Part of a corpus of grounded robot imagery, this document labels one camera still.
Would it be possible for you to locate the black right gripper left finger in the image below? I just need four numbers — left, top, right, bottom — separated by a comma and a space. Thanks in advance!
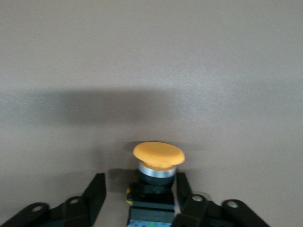
0, 173, 107, 227

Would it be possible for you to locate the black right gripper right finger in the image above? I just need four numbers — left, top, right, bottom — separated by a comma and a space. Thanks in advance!
170, 172, 270, 227

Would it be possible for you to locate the orange mushroom push button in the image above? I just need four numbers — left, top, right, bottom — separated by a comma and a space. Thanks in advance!
125, 141, 186, 227

